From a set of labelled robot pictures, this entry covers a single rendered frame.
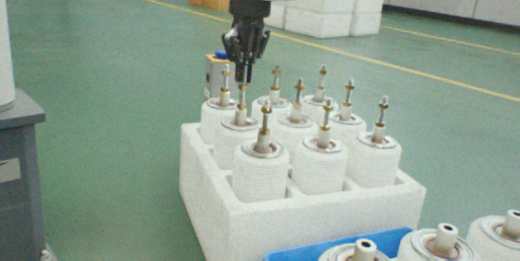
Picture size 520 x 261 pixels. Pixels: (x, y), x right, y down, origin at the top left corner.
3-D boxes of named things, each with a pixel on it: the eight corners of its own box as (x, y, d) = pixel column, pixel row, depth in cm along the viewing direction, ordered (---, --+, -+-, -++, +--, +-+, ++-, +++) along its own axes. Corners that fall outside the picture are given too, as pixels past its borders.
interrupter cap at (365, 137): (397, 152, 80) (398, 150, 80) (356, 146, 81) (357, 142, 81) (395, 137, 87) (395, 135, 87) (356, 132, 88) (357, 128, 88)
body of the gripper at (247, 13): (246, -10, 83) (242, 39, 86) (219, -10, 76) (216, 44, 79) (280, -6, 79) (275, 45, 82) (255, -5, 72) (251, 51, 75)
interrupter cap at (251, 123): (227, 134, 81) (227, 130, 81) (215, 119, 88) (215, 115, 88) (264, 131, 84) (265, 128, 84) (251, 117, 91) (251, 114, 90)
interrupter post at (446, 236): (441, 258, 51) (448, 235, 50) (427, 246, 54) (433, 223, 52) (456, 255, 52) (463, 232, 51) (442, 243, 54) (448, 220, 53)
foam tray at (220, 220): (223, 305, 74) (229, 214, 68) (178, 190, 108) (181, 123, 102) (408, 267, 89) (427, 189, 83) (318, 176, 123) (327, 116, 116)
